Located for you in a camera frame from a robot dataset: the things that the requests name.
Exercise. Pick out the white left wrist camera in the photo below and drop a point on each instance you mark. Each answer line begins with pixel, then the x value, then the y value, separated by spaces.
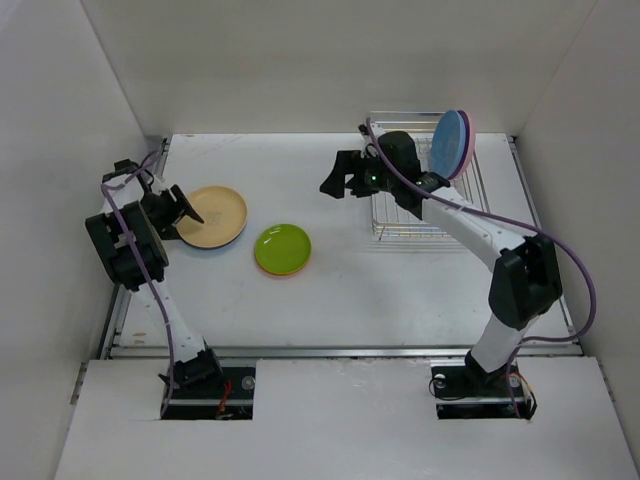
pixel 155 185

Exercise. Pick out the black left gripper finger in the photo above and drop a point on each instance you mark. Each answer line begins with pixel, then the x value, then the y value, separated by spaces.
pixel 183 207
pixel 168 233

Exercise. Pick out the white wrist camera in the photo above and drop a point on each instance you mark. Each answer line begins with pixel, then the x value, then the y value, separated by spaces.
pixel 370 137
pixel 155 185

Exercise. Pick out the light blue plate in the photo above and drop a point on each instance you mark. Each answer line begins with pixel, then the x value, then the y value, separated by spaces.
pixel 215 246

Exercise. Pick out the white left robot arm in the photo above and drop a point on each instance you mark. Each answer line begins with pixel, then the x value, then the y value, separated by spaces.
pixel 139 213

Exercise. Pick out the aluminium table rail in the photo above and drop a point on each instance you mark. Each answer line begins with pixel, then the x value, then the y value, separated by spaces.
pixel 377 284

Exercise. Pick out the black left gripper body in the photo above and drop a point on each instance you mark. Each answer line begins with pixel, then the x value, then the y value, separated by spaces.
pixel 163 209

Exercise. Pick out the pink plate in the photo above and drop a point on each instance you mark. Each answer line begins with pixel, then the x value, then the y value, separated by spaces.
pixel 472 140

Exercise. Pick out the green plate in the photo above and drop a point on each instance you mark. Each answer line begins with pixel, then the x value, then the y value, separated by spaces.
pixel 283 245

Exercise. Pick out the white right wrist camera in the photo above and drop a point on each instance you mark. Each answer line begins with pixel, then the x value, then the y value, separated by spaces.
pixel 370 137

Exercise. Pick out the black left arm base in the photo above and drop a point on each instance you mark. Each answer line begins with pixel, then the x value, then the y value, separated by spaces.
pixel 229 399

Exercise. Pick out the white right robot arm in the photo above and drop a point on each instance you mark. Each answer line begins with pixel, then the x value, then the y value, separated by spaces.
pixel 525 281

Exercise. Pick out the beige plate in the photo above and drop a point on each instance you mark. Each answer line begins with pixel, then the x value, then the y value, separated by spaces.
pixel 224 212

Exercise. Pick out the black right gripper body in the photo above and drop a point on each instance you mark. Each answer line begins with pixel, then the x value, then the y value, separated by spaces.
pixel 371 179

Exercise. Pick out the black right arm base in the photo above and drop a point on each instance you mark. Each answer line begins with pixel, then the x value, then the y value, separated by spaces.
pixel 458 397

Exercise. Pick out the orange plate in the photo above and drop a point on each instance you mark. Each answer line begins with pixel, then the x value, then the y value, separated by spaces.
pixel 272 271

